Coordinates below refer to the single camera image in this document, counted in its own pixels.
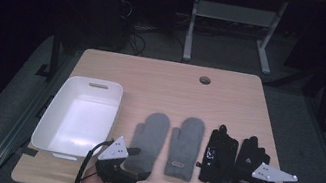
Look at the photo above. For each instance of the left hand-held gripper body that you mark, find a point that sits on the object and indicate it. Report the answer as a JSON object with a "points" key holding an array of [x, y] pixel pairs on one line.
{"points": [[114, 171]]}

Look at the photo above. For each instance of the black glove with small logo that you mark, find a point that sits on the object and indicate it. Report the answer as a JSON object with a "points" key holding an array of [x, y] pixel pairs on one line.
{"points": [[253, 154]]}

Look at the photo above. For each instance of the black glove with white print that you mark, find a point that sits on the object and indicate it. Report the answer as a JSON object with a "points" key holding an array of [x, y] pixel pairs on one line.
{"points": [[219, 162]]}

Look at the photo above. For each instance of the grey knit mitten with label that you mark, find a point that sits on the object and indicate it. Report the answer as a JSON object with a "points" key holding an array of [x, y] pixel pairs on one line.
{"points": [[186, 143]]}

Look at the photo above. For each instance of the white plastic bin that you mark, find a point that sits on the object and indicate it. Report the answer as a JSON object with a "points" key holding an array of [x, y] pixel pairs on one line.
{"points": [[78, 117]]}

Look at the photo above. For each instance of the dark tape strip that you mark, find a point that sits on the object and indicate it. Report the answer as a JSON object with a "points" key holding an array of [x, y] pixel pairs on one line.
{"points": [[27, 151]]}

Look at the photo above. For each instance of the grey metal table frame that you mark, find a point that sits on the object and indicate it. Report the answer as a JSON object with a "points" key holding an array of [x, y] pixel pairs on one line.
{"points": [[232, 13]]}

